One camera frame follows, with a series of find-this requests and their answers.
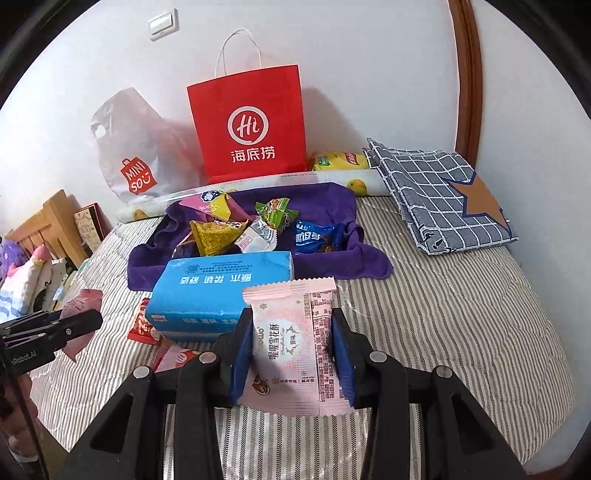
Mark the purple plush toy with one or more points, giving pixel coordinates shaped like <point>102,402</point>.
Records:
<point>12,254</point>

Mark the patterned brown book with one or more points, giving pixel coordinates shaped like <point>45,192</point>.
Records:
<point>91,225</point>

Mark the striped quilted mattress cover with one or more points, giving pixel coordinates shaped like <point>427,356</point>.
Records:
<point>474,312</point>

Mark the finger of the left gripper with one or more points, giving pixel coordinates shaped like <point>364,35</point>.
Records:
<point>56,331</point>
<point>29,322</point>

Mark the red snack packet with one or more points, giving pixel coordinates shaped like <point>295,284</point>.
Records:
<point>141,331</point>

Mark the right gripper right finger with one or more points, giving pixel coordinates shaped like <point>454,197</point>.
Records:
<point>457,438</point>

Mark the white wall switch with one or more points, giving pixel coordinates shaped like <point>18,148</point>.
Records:
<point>163,25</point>

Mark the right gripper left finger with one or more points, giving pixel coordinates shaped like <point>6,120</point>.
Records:
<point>126,439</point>

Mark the pale pink nougat packet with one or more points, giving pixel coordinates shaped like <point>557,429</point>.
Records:
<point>292,373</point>

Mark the blue tissue pack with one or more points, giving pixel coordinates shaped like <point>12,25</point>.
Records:
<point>198,299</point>

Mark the red paper shopping bag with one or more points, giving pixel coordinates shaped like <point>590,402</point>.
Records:
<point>250,124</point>

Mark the olive yellow snack packet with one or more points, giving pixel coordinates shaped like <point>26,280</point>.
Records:
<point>215,237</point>

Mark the blue snack packet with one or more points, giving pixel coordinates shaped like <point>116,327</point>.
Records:
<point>315,238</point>

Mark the pink panda snack bag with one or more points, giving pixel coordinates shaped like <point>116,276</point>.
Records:
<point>84,309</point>

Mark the purple towel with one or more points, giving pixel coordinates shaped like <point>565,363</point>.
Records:
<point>315,223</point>

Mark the pink yellow chips bag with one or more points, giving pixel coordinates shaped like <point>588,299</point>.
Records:
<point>217,204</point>

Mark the left hand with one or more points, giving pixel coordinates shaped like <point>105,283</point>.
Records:
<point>14,425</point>

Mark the pink toy story candy packet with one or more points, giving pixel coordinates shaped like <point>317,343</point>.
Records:
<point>173,357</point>

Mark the white pink snack packet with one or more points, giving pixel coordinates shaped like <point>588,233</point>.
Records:
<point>258,237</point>

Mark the brown wooden door frame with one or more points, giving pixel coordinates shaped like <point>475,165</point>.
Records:
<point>471,83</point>

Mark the yellow tea bag pack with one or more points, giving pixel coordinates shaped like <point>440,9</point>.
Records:
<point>325,161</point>

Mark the green snack packet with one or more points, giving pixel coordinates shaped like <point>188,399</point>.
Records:
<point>276,213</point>

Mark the white Miniso plastic bag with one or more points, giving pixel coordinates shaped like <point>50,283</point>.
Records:
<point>140,156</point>

